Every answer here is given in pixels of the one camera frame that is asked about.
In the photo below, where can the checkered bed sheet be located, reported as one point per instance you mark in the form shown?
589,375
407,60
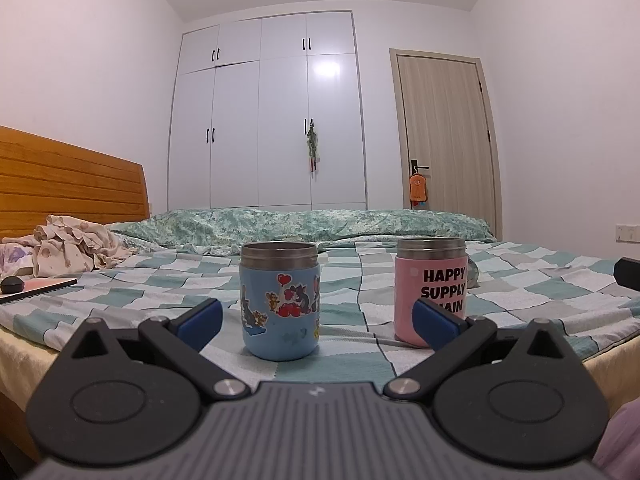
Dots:
150,285

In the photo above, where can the pink cup with black lettering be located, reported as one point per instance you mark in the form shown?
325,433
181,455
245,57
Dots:
430,285

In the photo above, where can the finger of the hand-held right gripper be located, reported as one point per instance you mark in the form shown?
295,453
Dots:
629,274

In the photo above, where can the pink cloth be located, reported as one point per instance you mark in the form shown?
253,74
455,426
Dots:
620,442

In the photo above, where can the orange hanging tag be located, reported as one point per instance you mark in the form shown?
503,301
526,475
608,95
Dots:
418,191

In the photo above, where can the crumpled beige dotted garment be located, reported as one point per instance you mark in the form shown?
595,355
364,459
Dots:
75,245

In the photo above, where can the small black round object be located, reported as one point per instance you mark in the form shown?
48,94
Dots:
11,285

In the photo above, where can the green hanging ornament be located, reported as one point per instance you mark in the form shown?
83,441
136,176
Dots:
312,145

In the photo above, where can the wooden bed headboard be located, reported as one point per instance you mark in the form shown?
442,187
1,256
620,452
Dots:
65,180

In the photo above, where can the blue cartoon sticker cup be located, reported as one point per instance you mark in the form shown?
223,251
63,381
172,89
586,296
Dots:
280,310

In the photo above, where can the light wooden door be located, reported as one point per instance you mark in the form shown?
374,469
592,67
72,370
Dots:
445,125

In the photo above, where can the green floral duvet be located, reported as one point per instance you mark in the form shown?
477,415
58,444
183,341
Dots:
300,225

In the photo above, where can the white wall socket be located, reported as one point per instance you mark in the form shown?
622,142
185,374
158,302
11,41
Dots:
627,233

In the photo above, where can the pale purple printed cloth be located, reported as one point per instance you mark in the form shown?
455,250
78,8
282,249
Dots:
15,255

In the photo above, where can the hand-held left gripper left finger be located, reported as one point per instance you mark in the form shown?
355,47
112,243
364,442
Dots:
202,324

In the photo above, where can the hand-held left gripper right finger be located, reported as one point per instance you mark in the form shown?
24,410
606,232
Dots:
434,327

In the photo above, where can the white wardrobe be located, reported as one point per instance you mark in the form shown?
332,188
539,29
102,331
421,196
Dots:
250,110

